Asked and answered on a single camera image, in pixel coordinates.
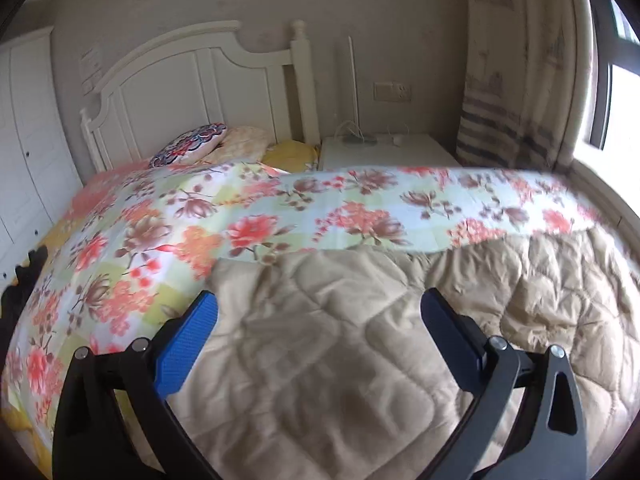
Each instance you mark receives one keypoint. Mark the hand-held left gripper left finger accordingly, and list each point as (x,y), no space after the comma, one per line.
(185,345)

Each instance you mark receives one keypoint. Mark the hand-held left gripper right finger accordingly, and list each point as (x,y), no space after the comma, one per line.
(447,340)

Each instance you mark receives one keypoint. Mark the beige quilted jacket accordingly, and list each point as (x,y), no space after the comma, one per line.
(325,350)

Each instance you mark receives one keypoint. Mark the floral blanket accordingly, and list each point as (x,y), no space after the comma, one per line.
(150,230)

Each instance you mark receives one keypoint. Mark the black cloth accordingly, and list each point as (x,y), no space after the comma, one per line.
(15,300)

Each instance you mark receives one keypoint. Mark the yellow bed sheet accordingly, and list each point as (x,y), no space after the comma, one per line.
(20,420)

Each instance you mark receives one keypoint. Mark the white nightstand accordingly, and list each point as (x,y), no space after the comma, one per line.
(400,155)

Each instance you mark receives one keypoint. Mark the patterned round pillow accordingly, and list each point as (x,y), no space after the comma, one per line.
(187,147)

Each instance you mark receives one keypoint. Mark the cream pillow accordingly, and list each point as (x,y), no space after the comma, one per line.
(245,142)

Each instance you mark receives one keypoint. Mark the yellow pillow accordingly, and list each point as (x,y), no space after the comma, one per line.
(292,155)

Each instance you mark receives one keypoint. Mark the white wardrobe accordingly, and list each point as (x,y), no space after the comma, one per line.
(30,160)

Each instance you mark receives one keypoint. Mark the white bed headboard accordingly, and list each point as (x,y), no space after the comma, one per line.
(175,85)

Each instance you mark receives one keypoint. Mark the white upright pole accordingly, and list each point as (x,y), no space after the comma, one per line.
(351,85)

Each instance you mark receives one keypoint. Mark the striped curtain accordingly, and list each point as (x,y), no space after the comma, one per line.
(510,60)

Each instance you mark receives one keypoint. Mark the window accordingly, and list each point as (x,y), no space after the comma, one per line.
(625,110)

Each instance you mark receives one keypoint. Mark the wall socket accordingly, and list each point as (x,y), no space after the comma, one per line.
(391,92)

